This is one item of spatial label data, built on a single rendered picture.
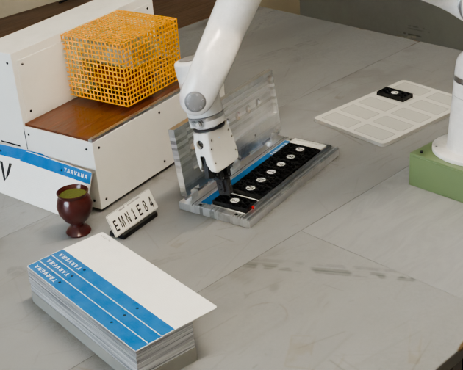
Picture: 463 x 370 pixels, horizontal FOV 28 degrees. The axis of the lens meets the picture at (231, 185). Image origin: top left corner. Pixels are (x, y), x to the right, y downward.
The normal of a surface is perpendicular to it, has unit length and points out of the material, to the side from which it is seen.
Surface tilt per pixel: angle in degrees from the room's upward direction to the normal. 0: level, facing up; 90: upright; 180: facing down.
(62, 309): 90
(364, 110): 0
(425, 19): 90
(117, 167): 90
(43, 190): 69
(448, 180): 90
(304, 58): 0
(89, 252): 0
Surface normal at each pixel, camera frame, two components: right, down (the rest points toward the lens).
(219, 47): 0.29, -0.33
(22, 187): -0.60, 0.06
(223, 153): 0.79, 0.00
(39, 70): 0.83, 0.21
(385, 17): -0.71, 0.37
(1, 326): -0.07, -0.89
